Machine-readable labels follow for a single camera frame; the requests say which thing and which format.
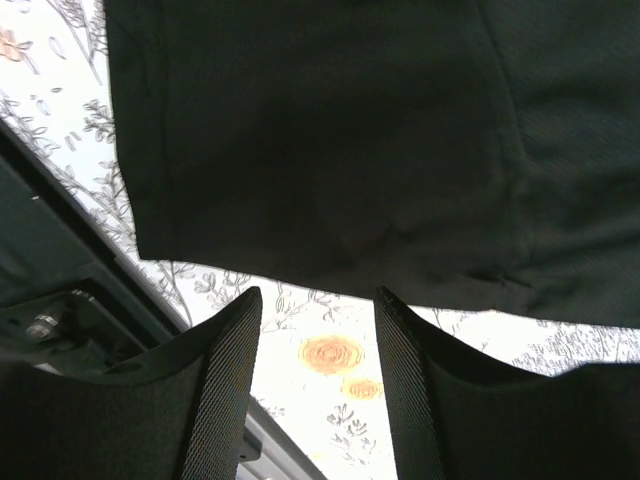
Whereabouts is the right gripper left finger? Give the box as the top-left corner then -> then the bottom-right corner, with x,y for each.
1,287 -> 262,479

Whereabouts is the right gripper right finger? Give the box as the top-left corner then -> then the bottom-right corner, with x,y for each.
374,288 -> 639,480

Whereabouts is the black t-shirt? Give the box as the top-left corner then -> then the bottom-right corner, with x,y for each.
104,1 -> 639,328

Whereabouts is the floral table cloth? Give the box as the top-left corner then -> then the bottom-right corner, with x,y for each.
0,0 -> 640,480

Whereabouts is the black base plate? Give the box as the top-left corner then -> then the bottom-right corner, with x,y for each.
1,125 -> 187,375

